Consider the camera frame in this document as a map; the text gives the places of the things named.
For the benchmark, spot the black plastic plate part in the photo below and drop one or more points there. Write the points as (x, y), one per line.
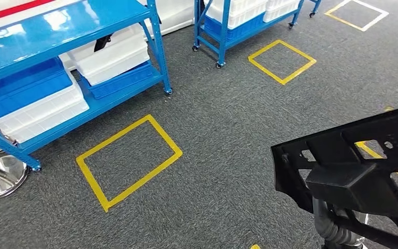
(353, 185)

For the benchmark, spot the blue metal shelf rack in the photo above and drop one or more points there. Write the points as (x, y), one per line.
(223, 34)
(48, 31)

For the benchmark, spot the yellow floor tape rectangle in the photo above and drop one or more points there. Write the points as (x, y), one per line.
(264, 67)
(369, 151)

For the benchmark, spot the blue plastic crate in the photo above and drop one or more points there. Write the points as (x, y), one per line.
(243, 29)
(123, 80)
(24, 89)

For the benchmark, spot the white plastic crate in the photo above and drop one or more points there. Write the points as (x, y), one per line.
(240, 12)
(44, 113)
(116, 55)
(281, 8)

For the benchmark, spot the small black clip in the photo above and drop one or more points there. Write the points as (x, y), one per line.
(101, 43)

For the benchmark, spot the chrome stanchion with round base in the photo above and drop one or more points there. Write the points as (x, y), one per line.
(3, 178)

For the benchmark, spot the yellow and white tape rectangle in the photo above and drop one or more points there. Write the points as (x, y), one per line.
(374, 21)

